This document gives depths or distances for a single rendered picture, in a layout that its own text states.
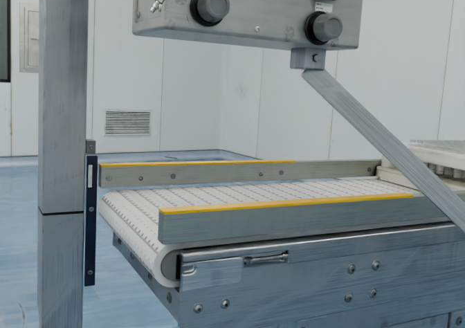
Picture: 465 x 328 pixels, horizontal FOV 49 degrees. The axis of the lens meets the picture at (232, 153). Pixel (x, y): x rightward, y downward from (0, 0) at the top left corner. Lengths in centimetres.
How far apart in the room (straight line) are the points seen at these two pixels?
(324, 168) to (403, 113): 373
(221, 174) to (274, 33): 38
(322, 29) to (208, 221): 22
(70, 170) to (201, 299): 31
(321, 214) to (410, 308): 28
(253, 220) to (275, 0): 23
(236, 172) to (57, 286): 33
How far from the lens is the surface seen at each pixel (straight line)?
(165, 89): 622
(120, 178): 77
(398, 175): 98
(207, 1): 45
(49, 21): 76
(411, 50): 466
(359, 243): 65
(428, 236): 74
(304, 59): 57
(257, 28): 50
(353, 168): 98
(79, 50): 76
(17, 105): 565
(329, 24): 51
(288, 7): 52
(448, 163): 90
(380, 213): 67
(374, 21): 494
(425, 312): 86
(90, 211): 79
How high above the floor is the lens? 98
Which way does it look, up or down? 8 degrees down
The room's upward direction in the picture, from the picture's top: 3 degrees clockwise
